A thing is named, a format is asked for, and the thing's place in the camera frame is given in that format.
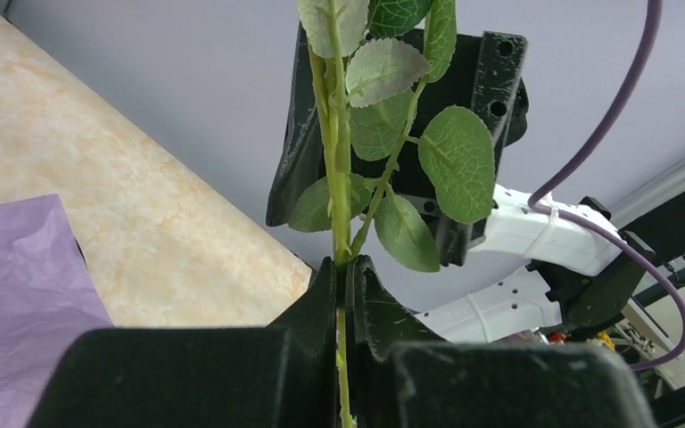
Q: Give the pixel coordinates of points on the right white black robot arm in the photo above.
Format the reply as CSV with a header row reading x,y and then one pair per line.
x,y
575,276

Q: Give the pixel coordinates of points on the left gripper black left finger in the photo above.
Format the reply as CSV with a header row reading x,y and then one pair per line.
x,y
279,375

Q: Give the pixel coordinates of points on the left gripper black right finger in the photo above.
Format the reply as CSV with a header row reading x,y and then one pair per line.
x,y
400,374

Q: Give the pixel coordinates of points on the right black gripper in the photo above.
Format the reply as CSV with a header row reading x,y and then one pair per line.
x,y
440,146

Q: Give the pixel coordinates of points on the pink rose flower stem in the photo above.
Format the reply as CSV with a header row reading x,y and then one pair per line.
x,y
370,63

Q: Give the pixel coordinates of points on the pink and purple wrapping paper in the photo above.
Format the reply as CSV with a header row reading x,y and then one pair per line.
x,y
47,300

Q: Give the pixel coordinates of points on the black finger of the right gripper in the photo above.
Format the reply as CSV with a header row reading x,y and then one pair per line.
x,y
300,162

